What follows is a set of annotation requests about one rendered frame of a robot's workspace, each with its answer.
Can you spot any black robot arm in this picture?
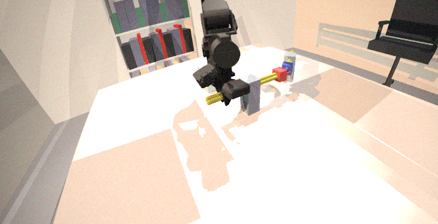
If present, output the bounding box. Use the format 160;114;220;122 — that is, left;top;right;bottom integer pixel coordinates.
193;0;240;88

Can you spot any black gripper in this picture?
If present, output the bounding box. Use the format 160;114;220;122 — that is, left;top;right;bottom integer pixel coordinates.
211;67;250;106

